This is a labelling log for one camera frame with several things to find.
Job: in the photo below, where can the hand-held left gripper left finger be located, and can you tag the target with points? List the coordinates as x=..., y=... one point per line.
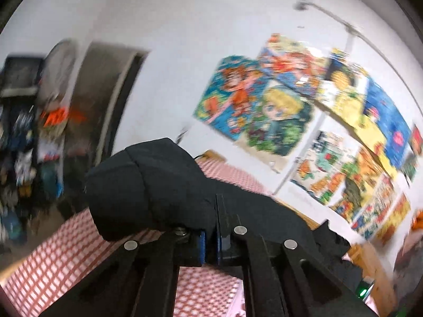
x=200, y=247

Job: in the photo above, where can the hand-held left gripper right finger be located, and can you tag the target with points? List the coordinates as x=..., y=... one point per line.
x=218, y=247

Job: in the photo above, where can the black padded jacket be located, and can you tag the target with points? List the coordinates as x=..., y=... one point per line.
x=148, y=185

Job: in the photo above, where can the red checked bed sheet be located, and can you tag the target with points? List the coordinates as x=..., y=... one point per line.
x=66, y=257

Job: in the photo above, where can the cluttered shelf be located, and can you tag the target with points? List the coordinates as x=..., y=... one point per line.
x=23, y=158

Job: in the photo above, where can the grey round object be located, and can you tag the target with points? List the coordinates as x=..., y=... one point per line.
x=59, y=69

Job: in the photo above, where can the black box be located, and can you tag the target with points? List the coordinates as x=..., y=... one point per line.
x=19, y=76

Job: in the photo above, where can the brown bear yellow wall poster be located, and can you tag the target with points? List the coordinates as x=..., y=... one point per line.
x=395, y=221

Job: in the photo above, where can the city drawing wall poster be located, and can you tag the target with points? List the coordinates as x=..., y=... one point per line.
x=376, y=211

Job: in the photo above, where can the dinosaur wall poster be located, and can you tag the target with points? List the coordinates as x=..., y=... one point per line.
x=360, y=188

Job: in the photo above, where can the fruit drink wall poster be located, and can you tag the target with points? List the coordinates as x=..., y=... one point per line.
x=324, y=168

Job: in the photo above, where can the blond child wall poster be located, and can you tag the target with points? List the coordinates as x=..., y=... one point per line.
x=281, y=112

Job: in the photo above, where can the orange-haired girl wall poster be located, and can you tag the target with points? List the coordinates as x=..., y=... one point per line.
x=228, y=95

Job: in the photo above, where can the red-haired green dress wall poster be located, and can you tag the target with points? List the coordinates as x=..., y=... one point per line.
x=415, y=145

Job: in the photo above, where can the blue sea jellyfish wall poster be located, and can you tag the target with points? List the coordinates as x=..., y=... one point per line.
x=386, y=119

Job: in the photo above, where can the orange and blue wall poster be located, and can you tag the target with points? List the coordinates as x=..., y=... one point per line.
x=290, y=62

